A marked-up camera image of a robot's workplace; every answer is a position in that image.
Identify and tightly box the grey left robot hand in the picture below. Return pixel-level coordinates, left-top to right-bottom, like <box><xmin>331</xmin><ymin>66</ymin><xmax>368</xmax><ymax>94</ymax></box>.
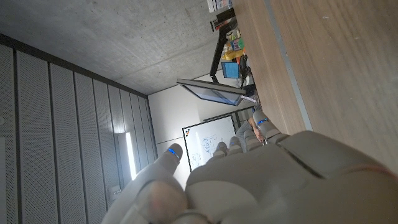
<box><xmin>101</xmin><ymin>110</ymin><xmax>398</xmax><ymax>224</ymax></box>

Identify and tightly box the seated person grey shirt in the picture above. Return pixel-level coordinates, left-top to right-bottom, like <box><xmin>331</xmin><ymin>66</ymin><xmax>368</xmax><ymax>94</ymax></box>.
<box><xmin>235</xmin><ymin>104</ymin><xmax>268</xmax><ymax>153</ymax></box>

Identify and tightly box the black computer monitor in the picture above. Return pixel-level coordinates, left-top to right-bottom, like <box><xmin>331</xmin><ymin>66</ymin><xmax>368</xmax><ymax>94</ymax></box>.
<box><xmin>176</xmin><ymin>78</ymin><xmax>247</xmax><ymax>107</ymax></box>

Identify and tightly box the white ceiling light strip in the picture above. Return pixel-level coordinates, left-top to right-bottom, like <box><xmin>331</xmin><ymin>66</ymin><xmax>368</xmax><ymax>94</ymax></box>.
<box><xmin>125</xmin><ymin>131</ymin><xmax>138</xmax><ymax>181</ymax></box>

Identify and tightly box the whiteboard with black frame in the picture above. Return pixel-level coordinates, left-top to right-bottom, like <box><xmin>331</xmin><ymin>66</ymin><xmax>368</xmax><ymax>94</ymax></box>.
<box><xmin>182</xmin><ymin>114</ymin><xmax>238</xmax><ymax>172</ymax></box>

